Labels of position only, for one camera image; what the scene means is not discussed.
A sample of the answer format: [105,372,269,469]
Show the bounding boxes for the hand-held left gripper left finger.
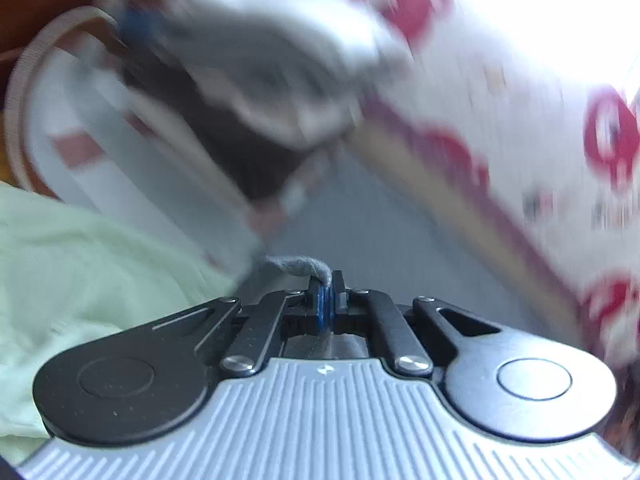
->
[150,274,327,378]

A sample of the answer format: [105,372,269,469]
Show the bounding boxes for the stack of folded clothes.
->
[117,40,361,201]

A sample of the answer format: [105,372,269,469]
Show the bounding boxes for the grey folded garment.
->
[170,15,411,106]

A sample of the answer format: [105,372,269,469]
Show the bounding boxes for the striped rug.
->
[5,7,566,321]

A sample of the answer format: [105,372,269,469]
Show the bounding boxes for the cream folded garment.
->
[235,92,361,148]

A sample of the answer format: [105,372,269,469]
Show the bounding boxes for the light green cloth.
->
[0,182,241,466]

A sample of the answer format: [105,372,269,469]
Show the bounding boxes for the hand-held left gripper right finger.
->
[327,271,501,378]

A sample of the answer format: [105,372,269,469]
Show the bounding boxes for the blue cloth item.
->
[120,7,158,48]

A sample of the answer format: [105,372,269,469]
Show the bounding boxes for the bear printed blanket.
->
[345,0,640,361]

